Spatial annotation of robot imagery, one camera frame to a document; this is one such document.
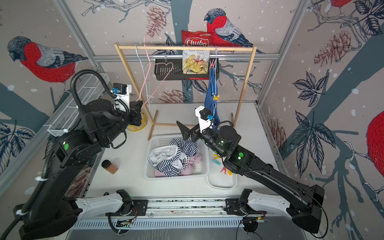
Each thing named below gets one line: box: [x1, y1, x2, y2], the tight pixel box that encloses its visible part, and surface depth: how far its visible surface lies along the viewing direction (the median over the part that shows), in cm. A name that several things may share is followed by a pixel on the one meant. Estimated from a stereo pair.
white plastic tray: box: [206, 148, 238, 190], surface depth 85 cm
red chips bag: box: [181, 30, 213, 80], surface depth 87 cm
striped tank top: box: [147, 138, 198, 177], surface depth 81 cm
